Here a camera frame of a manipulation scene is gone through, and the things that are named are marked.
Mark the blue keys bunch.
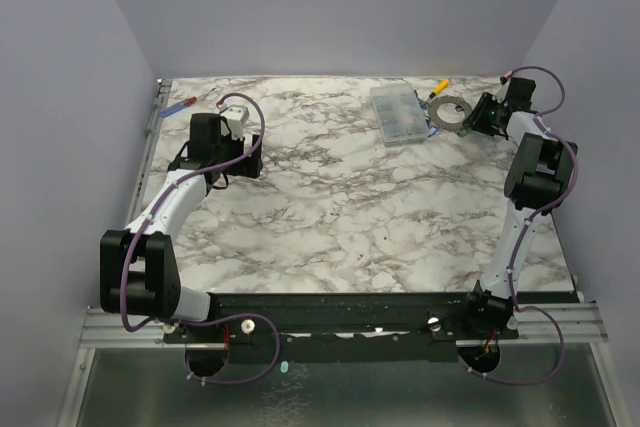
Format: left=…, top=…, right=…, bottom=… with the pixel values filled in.
left=425, top=117, right=440, bottom=138

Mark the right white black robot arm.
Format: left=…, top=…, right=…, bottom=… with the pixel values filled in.
left=459, top=73, right=578, bottom=338

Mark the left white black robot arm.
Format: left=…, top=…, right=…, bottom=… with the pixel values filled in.
left=100, top=105, right=262, bottom=342

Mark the clear plastic screw box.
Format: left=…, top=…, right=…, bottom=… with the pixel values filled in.
left=369, top=83, right=430, bottom=147

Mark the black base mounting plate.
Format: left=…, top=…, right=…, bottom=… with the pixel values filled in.
left=164, top=292, right=514, bottom=364

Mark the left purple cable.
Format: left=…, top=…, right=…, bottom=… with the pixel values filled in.
left=121, top=92, right=280, bottom=387

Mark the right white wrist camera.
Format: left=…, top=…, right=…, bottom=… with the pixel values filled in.
left=493, top=77, right=511, bottom=104

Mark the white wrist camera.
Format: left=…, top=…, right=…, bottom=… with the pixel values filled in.
left=219, top=105, right=249, bottom=140
left=493, top=77, right=511, bottom=104

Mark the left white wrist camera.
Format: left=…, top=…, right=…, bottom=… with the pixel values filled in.
left=219, top=105, right=249, bottom=140

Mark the yellow handled screwdriver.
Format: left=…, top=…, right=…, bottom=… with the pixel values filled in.
left=422, top=79, right=450, bottom=103

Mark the blue red handled screwdriver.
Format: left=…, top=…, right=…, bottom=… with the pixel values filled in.
left=159, top=88, right=215, bottom=119

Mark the aluminium left side rail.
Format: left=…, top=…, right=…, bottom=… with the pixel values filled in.
left=127, top=79, right=172, bottom=222

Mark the aluminium rail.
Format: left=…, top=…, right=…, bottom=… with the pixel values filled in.
left=127, top=79, right=172, bottom=222
left=79, top=308, right=165, bottom=349

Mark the aluminium front rail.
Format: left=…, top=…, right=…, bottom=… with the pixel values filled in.
left=79, top=308, right=165, bottom=349

